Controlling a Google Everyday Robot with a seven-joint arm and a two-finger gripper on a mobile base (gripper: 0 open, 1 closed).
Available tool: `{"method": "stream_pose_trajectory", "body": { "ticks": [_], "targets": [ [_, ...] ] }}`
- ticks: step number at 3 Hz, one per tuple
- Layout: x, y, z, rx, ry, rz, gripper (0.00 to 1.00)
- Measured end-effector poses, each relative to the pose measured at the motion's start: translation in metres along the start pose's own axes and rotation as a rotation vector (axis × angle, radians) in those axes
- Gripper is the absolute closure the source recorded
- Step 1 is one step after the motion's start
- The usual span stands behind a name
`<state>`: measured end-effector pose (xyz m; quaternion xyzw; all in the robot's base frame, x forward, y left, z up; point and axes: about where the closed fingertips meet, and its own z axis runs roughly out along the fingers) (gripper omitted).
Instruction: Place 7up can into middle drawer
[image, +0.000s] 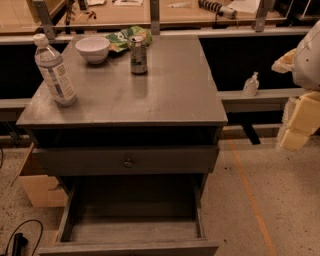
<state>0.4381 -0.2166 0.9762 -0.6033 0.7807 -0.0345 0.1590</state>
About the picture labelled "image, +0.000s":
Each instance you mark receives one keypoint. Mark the round drawer knob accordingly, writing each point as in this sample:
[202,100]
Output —
[128,163]

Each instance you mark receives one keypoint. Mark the open middle drawer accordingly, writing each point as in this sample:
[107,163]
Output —
[138,215]

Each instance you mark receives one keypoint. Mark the green chip bag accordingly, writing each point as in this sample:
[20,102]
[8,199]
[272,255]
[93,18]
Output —
[119,41]

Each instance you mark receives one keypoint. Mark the white bowl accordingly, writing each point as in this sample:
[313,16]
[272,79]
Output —
[93,49]

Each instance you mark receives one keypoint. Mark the hand sanitizer bottle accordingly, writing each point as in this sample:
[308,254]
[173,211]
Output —
[251,85]

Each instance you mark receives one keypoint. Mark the green 7up can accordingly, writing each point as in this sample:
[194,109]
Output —
[138,59]

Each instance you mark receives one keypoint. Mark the grey drawer cabinet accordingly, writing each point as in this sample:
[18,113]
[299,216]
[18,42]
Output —
[174,104]

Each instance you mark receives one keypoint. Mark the clear plastic water bottle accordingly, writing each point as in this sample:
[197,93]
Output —
[54,72]

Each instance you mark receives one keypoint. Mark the black flexible tripod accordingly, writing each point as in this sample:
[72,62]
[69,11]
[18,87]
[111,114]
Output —
[217,8]

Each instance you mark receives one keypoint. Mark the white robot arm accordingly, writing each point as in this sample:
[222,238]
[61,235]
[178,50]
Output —
[306,65]

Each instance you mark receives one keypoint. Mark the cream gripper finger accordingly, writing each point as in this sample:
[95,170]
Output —
[285,63]
[301,119]

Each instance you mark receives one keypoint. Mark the closed top drawer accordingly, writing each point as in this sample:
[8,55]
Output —
[109,160]

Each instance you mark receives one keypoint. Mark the cardboard box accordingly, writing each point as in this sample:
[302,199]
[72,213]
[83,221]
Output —
[42,190]

